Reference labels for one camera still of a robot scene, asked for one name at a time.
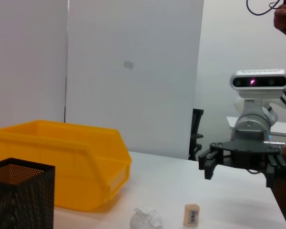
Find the black mesh pen holder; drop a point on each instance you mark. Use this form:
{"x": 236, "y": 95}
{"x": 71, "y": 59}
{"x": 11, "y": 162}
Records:
{"x": 26, "y": 198}

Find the black office chair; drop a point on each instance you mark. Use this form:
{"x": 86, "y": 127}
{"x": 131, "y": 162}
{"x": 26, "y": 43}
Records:
{"x": 196, "y": 121}

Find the beige eraser with barcode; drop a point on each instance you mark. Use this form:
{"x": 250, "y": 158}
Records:
{"x": 191, "y": 214}

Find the white background desk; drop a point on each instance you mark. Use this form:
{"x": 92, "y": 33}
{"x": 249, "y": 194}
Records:
{"x": 283, "y": 130}

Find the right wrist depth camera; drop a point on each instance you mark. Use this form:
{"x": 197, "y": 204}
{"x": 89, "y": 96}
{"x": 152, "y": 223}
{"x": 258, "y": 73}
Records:
{"x": 259, "y": 82}

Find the yellow plastic storage bin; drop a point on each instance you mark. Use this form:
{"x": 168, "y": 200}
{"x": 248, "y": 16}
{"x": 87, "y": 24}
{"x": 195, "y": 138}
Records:
{"x": 74, "y": 148}

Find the white paper ball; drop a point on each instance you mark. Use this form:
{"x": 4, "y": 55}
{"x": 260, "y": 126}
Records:
{"x": 145, "y": 219}

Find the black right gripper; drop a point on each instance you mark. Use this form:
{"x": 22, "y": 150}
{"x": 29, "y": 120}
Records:
{"x": 248, "y": 148}

